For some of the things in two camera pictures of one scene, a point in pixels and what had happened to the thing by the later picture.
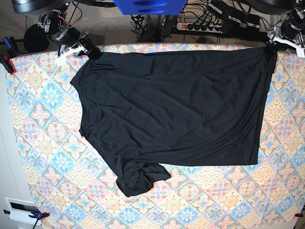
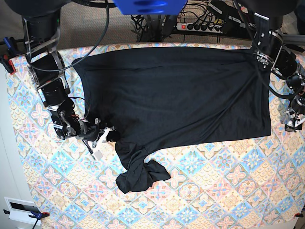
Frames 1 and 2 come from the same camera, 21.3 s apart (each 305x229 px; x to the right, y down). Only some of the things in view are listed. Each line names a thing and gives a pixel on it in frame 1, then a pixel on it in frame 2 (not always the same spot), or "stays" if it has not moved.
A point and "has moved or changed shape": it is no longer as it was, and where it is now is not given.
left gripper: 84,46 → 91,132
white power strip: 208,28 stays
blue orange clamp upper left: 6,59 stays
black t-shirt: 141,110 has moved or changed shape
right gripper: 279,42 → 294,123
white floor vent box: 19,210 stays
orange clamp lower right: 298,214 stays
